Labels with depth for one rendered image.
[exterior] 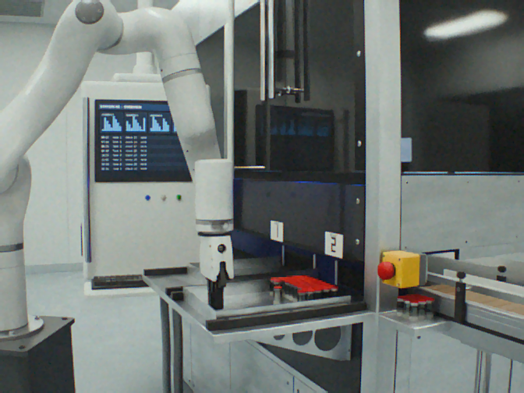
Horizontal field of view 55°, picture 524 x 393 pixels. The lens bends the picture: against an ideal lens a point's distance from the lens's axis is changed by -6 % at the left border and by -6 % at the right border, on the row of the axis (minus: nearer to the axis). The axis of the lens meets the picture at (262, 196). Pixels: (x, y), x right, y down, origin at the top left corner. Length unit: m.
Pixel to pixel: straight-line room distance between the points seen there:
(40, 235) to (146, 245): 4.58
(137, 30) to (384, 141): 0.61
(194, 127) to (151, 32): 0.22
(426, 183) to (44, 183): 5.61
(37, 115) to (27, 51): 5.52
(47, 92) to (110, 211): 0.94
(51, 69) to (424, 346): 1.10
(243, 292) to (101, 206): 0.79
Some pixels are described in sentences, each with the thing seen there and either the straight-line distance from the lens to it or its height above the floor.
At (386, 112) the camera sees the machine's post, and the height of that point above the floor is 1.35.
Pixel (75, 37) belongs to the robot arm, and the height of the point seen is 1.49.
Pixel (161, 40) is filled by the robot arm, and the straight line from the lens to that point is 1.17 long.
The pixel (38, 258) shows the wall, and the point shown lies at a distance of 6.64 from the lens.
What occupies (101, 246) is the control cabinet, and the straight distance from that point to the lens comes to 2.06.
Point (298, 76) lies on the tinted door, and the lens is 1.61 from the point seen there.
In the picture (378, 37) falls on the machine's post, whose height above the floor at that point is 1.52.
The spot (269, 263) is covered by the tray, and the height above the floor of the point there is 0.89.
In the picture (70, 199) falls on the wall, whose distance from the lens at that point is 6.58.
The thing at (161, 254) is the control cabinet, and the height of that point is 0.89.
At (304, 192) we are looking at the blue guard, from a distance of 1.54.
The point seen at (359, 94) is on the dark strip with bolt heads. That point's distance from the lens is 1.32.
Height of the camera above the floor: 1.22
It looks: 3 degrees down
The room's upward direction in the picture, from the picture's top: straight up
